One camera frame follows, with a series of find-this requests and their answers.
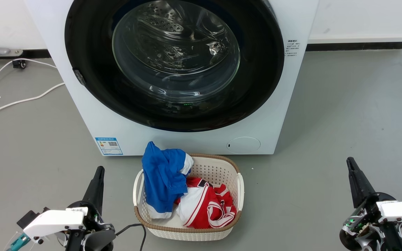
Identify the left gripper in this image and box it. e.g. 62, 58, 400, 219
65, 167, 116, 251

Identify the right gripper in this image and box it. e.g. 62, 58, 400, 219
340, 157, 402, 251

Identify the white front-load washing machine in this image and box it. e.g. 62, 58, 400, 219
25, 0, 319, 156

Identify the round black glass washer door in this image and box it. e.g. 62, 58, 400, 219
64, 0, 285, 132

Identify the blue energy label sticker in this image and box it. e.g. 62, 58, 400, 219
95, 137, 124, 156

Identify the blue and white garment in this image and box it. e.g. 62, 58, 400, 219
142, 141, 194, 219

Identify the teal clear plastic part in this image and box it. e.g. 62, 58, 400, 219
6, 232, 31, 251

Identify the red and white garment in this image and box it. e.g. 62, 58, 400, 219
175, 177, 237, 229

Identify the white perforated laundry basket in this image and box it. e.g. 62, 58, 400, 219
133, 153, 245, 242

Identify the round white filter cover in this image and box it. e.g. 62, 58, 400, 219
226, 136, 261, 154

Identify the small text warning sticker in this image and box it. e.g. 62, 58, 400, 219
285, 39, 301, 58

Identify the grey door latch handle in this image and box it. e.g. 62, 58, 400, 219
73, 69, 86, 86

